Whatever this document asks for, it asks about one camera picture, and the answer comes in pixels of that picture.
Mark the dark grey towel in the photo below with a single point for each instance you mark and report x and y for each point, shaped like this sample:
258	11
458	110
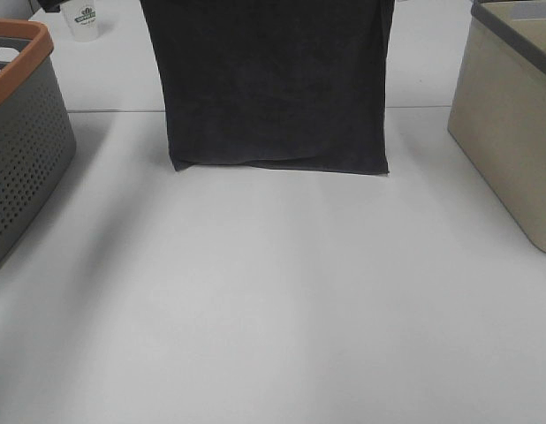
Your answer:
293	85

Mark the beige bin grey rim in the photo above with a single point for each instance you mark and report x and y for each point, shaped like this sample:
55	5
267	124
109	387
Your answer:
498	112

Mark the grey perforated basket orange rim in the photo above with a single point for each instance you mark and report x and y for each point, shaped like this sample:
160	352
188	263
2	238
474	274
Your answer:
37	142

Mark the white paper cup green logo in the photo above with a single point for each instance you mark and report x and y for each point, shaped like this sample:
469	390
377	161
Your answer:
80	17

